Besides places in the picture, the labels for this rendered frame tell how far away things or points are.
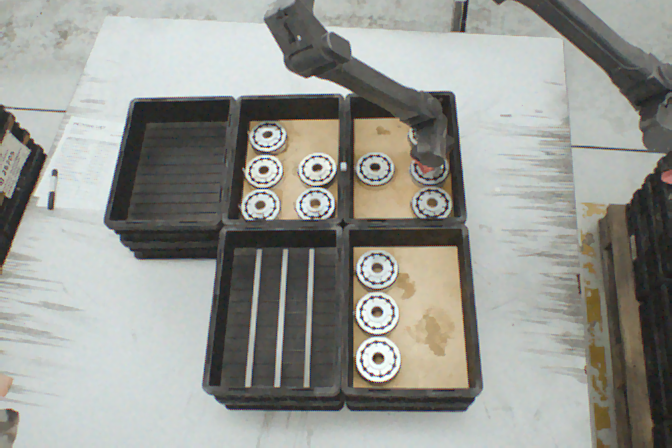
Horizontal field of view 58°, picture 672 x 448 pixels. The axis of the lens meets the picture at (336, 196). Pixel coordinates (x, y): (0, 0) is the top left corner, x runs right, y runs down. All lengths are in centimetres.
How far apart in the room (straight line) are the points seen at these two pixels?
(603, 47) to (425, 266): 68
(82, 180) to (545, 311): 139
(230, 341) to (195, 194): 43
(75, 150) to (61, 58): 138
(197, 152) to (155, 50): 57
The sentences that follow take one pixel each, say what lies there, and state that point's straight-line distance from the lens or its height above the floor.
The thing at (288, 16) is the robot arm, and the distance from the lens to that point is 111.
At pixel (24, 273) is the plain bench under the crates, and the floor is 70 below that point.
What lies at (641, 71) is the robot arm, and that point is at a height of 139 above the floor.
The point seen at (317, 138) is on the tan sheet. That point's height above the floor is 83.
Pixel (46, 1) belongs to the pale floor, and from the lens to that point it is 375.
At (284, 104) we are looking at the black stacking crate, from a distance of 172.
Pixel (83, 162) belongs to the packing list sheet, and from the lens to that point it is 204.
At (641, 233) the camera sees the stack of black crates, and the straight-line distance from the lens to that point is 238.
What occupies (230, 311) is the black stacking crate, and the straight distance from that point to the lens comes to 154.
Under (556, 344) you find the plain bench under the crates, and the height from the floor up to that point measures 70.
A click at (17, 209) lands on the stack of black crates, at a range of 264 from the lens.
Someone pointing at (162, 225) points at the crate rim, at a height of 93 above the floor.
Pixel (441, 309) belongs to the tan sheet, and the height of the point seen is 83.
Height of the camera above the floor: 226
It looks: 61 degrees down
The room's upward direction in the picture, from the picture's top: 7 degrees counter-clockwise
